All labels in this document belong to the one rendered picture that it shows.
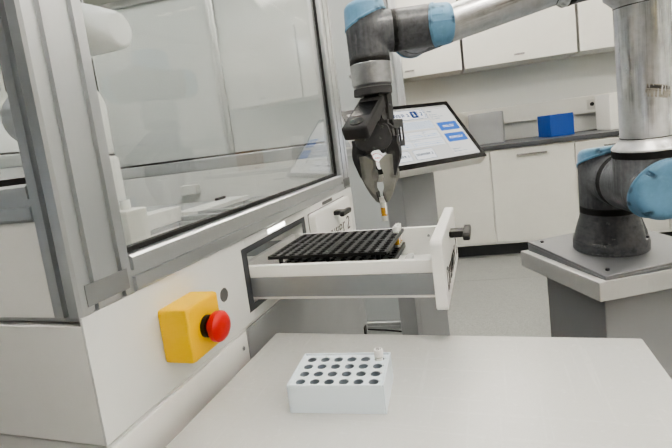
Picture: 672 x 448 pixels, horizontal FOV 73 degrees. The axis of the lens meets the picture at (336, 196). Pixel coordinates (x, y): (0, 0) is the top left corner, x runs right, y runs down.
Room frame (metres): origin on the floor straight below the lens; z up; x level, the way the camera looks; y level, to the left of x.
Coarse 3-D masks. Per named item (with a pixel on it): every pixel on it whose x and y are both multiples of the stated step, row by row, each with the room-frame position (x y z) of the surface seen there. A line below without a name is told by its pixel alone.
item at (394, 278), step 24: (288, 240) 0.98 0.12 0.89; (408, 240) 0.93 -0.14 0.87; (264, 264) 0.78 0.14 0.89; (288, 264) 0.76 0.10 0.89; (312, 264) 0.74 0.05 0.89; (336, 264) 0.73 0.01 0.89; (360, 264) 0.72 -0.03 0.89; (384, 264) 0.70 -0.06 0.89; (408, 264) 0.69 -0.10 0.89; (264, 288) 0.77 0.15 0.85; (288, 288) 0.76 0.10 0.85; (312, 288) 0.74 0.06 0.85; (336, 288) 0.73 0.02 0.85; (360, 288) 0.71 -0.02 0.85; (384, 288) 0.70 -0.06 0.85; (408, 288) 0.69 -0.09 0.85; (432, 288) 0.68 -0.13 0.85
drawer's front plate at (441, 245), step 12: (444, 216) 0.83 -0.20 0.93; (444, 228) 0.73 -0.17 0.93; (432, 240) 0.66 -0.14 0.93; (444, 240) 0.70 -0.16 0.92; (456, 240) 0.92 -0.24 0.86; (432, 252) 0.66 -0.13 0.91; (444, 252) 0.68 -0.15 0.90; (432, 264) 0.66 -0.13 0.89; (444, 264) 0.66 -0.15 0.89; (456, 264) 0.87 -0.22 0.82; (444, 276) 0.66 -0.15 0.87; (444, 288) 0.65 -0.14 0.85; (444, 300) 0.66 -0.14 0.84
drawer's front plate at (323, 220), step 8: (336, 200) 1.26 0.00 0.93; (344, 200) 1.28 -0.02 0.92; (320, 208) 1.14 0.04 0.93; (328, 208) 1.15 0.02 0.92; (336, 208) 1.21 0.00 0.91; (344, 208) 1.27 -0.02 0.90; (312, 216) 1.06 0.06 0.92; (320, 216) 1.09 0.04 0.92; (328, 216) 1.14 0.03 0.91; (336, 216) 1.20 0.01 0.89; (344, 216) 1.27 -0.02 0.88; (312, 224) 1.06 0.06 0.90; (320, 224) 1.08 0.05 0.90; (328, 224) 1.13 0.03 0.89; (336, 224) 1.19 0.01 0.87; (344, 224) 1.26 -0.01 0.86; (312, 232) 1.06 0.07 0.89
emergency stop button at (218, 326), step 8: (216, 312) 0.56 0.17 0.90; (224, 312) 0.57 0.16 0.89; (208, 320) 0.56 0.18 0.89; (216, 320) 0.55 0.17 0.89; (224, 320) 0.56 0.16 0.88; (208, 328) 0.55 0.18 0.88; (216, 328) 0.55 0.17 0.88; (224, 328) 0.56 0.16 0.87; (216, 336) 0.55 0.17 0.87; (224, 336) 0.56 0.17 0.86
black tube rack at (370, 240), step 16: (304, 240) 0.91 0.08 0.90; (320, 240) 0.90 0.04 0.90; (336, 240) 0.88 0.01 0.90; (352, 240) 0.86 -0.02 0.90; (368, 240) 0.84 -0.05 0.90; (384, 240) 0.82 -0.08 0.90; (272, 256) 0.81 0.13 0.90; (288, 256) 0.80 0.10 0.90; (304, 256) 0.79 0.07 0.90; (320, 256) 0.78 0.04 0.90; (336, 256) 0.77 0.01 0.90; (352, 256) 0.85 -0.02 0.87; (368, 256) 0.83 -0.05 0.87; (384, 256) 0.82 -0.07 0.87
